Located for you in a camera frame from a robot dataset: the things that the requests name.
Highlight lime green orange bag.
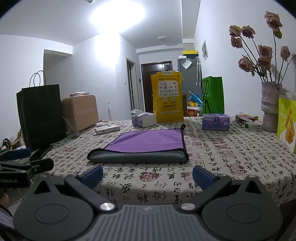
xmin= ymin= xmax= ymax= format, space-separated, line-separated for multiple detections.
xmin=277 ymin=92 xmax=296 ymax=153

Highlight red green flat boxes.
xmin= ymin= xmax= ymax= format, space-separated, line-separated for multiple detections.
xmin=235 ymin=114 xmax=262 ymax=128

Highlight calligraphy print tablecloth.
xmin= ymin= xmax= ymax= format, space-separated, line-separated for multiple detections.
xmin=29 ymin=115 xmax=296 ymax=210

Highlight grey refrigerator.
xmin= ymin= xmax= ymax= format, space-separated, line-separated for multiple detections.
xmin=177 ymin=58 xmax=202 ymax=100

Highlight dark brown entrance door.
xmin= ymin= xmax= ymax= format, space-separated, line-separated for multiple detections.
xmin=140 ymin=61 xmax=174 ymax=114

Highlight pink hard suitcase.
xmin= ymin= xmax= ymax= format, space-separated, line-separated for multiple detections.
xmin=61 ymin=94 xmax=99 ymax=132

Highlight red gift box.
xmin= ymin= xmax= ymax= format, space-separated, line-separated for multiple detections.
xmin=187 ymin=106 xmax=199 ymax=117

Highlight green paper shopping bag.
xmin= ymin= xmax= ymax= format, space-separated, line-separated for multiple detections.
xmin=202 ymin=76 xmax=225 ymax=114

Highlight purple tissue box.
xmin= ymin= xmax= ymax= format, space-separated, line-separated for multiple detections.
xmin=202 ymin=113 xmax=230 ymax=131

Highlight white textured vase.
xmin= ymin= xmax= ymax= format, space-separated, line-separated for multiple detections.
xmin=261 ymin=82 xmax=283 ymax=133

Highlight yellow printed shopping bag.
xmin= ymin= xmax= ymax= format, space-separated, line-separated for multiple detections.
xmin=151 ymin=71 xmax=184 ymax=123

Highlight wall picture frame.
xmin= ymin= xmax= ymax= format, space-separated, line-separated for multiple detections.
xmin=201 ymin=40 xmax=209 ymax=60

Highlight flat white box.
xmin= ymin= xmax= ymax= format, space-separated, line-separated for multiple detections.
xmin=94 ymin=124 xmax=120 ymax=135

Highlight black paper shopping bag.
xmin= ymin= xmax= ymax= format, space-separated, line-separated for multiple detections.
xmin=16 ymin=84 xmax=67 ymax=151

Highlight open white tissue box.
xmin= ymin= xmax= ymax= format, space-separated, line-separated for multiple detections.
xmin=131 ymin=109 xmax=157 ymax=128

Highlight dried pink rose bouquet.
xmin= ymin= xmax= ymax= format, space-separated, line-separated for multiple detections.
xmin=229 ymin=11 xmax=295 ymax=84

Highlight clear glass cup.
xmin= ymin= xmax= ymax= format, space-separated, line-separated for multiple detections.
xmin=63 ymin=117 xmax=79 ymax=138

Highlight purple grey folded towel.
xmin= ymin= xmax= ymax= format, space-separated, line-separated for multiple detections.
xmin=87 ymin=124 xmax=189 ymax=164

